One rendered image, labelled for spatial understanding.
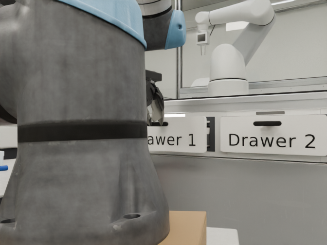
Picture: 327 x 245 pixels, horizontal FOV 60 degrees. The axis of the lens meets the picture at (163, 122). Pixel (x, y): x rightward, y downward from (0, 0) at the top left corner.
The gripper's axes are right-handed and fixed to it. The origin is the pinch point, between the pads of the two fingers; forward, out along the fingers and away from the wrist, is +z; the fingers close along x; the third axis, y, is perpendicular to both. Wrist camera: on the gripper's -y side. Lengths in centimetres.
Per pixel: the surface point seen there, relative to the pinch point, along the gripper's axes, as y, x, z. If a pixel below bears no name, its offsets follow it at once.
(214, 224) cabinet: 8.8, 14.3, 34.6
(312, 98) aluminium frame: -13.4, 42.5, 2.4
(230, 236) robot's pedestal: 42, 35, -11
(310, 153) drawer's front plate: -3.6, 42.1, 13.8
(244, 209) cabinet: 5.3, 23.9, 29.6
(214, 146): -5.5, 14.6, 14.1
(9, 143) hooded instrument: 3, -80, 9
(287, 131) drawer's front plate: -7.0, 36.3, 9.0
